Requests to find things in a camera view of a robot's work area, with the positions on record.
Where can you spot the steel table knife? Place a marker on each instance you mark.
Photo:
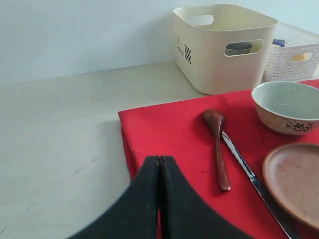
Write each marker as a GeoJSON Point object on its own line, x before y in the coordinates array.
{"type": "Point", "coordinates": [285, 221]}

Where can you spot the red tablecloth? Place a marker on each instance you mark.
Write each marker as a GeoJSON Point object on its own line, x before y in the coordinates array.
{"type": "Point", "coordinates": [178, 130]}

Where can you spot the dark wooden spoon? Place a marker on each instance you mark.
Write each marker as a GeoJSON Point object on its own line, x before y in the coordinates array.
{"type": "Point", "coordinates": [215, 121]}

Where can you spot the cream plastic storage bin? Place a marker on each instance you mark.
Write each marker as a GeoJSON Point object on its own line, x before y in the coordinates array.
{"type": "Point", "coordinates": [203, 32]}

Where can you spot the yellow cheese wedge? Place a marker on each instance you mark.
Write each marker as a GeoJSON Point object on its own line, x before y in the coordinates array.
{"type": "Point", "coordinates": [301, 57]}

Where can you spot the white perforated plastic basket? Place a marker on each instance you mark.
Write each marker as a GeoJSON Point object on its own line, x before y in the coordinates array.
{"type": "Point", "coordinates": [279, 66]}

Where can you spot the blue white milk carton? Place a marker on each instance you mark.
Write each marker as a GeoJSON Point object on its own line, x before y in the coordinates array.
{"type": "Point", "coordinates": [279, 42]}

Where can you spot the white ceramic floral bowl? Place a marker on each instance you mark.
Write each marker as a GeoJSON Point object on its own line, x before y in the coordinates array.
{"type": "Point", "coordinates": [289, 108]}

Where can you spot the stainless steel cup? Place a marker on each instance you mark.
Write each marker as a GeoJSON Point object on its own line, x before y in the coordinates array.
{"type": "Point", "coordinates": [238, 48]}

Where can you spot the brown wooden plate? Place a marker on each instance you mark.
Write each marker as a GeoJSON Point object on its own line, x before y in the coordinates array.
{"type": "Point", "coordinates": [291, 174]}

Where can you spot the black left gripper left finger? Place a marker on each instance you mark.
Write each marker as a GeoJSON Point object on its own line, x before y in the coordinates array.
{"type": "Point", "coordinates": [135, 214]}

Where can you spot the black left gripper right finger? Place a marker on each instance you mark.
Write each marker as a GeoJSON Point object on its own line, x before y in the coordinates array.
{"type": "Point", "coordinates": [183, 214]}

